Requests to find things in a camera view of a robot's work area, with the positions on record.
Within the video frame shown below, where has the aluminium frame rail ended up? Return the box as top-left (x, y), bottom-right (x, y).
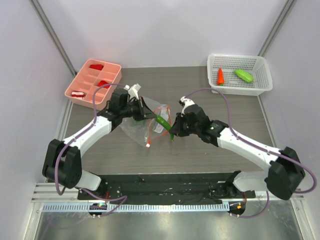
top-left (31, 179), bottom-right (305, 202)

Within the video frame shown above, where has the green fake pea pod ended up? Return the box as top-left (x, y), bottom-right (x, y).
top-left (233, 69), bottom-right (254, 83)

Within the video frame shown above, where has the white slotted cable duct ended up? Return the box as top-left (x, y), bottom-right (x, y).
top-left (42, 202), bottom-right (230, 213)

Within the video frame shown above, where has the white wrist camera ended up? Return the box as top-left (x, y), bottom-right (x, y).
top-left (124, 83), bottom-right (141, 100)
top-left (179, 96), bottom-right (195, 114)

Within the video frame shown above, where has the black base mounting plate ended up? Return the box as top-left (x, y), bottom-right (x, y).
top-left (93, 171), bottom-right (256, 206)

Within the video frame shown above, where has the red fake food top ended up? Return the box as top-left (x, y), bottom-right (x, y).
top-left (89, 64), bottom-right (104, 71)

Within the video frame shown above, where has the white perforated plastic basket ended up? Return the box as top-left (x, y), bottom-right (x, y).
top-left (207, 54), bottom-right (273, 96)

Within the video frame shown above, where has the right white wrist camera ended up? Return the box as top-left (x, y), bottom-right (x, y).
top-left (179, 96), bottom-right (195, 114)

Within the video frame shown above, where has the pink compartment tray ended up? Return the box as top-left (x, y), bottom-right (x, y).
top-left (64, 59), bottom-right (122, 110)

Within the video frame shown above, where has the orange fake carrot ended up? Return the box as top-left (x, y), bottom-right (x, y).
top-left (217, 68), bottom-right (225, 86)

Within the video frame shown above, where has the clear orange zip top bag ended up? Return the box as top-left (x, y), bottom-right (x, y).
top-left (120, 97), bottom-right (172, 148)

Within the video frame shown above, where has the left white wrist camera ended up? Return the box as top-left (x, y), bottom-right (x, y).
top-left (124, 83), bottom-right (141, 100)

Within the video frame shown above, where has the dark green fake chili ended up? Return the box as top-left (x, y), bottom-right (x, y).
top-left (155, 115), bottom-right (174, 142)

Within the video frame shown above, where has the red white fake food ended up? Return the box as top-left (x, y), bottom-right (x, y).
top-left (71, 91), bottom-right (86, 99)

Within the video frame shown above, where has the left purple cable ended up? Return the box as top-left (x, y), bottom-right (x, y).
top-left (55, 83), bottom-right (131, 223)

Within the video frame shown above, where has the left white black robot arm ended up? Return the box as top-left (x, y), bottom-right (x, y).
top-left (42, 88), bottom-right (157, 200)

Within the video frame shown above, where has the red fake food middle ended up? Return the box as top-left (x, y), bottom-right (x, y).
top-left (97, 80), bottom-right (110, 89)

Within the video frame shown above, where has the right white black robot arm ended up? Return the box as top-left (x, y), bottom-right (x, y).
top-left (169, 104), bottom-right (306, 200)

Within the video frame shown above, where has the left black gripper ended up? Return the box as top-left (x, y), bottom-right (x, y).
top-left (120, 96), bottom-right (157, 122)

